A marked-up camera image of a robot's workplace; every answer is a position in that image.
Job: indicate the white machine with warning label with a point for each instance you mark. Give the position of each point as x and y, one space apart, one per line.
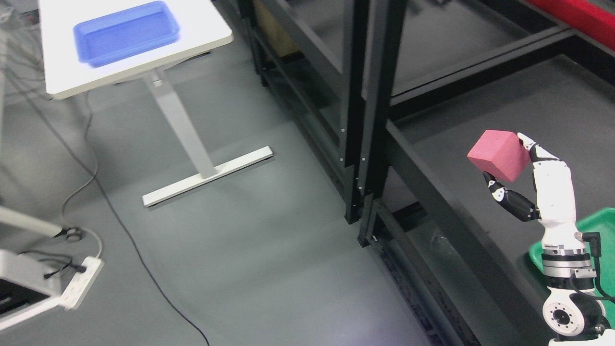
25 292

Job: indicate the white power strip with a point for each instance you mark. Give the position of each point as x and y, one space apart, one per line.
81 283

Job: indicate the black metal centre shelf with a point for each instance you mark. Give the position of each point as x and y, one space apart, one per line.
477 110

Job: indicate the red metal beam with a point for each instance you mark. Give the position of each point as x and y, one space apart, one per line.
588 18

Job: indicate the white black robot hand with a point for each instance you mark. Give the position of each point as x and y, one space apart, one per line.
555 207

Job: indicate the pink foam block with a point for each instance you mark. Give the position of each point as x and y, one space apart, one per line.
499 153

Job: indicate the blue plastic tray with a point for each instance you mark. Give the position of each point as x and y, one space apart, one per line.
120 35

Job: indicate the white table leg frame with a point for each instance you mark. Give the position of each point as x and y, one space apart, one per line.
175 114

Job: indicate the green plastic tray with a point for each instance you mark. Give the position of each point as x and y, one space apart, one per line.
603 222

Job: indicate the black metal left shelf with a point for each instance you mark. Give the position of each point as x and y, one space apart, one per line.
314 52

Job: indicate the white table top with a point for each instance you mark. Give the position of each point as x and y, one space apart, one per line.
202 28

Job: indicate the black metal shelf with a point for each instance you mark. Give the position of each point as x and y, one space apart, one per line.
314 52
477 110

